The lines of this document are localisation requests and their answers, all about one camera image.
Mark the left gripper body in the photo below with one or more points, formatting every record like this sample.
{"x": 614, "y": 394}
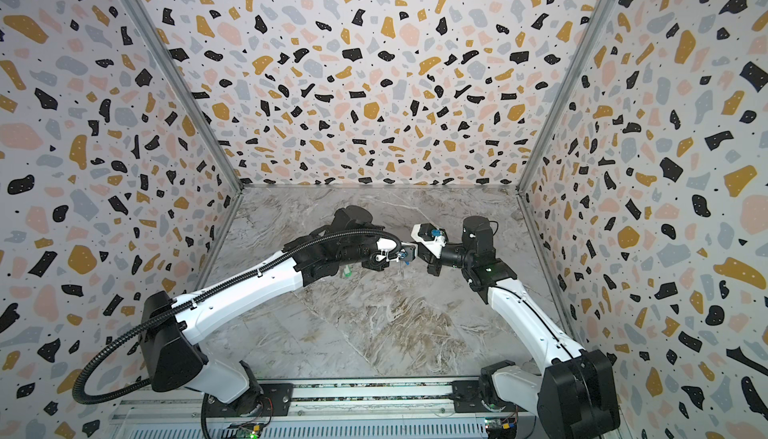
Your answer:
{"x": 368, "y": 253}

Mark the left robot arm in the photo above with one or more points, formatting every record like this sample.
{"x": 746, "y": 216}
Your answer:
{"x": 173, "y": 351}

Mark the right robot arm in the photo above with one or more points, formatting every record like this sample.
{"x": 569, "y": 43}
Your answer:
{"x": 573, "y": 393}

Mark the left electronics board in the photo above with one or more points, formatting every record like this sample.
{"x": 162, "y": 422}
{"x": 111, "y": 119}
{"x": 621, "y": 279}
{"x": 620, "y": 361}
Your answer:
{"x": 251, "y": 430}

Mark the electronics board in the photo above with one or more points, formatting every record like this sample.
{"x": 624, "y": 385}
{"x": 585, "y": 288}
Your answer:
{"x": 251, "y": 430}
{"x": 500, "y": 429}

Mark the right electronics board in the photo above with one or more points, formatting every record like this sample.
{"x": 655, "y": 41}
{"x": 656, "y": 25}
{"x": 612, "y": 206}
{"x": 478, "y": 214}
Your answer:
{"x": 500, "y": 429}

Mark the right corner aluminium profile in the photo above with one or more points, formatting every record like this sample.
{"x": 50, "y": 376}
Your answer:
{"x": 571, "y": 78}

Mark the corner aluminium profile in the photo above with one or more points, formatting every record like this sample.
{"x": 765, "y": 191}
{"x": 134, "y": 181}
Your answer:
{"x": 144, "y": 25}
{"x": 571, "y": 78}

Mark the left corner aluminium profile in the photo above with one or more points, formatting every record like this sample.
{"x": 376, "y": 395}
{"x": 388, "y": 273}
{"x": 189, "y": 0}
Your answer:
{"x": 144, "y": 25}

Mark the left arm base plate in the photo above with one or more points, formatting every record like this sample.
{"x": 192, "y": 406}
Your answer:
{"x": 273, "y": 400}

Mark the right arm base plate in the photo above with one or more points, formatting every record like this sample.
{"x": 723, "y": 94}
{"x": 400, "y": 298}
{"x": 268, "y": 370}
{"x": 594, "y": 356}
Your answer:
{"x": 475, "y": 395}

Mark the aluminium mounting rail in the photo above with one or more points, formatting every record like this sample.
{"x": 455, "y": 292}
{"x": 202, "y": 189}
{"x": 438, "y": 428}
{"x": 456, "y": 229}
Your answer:
{"x": 322, "y": 408}

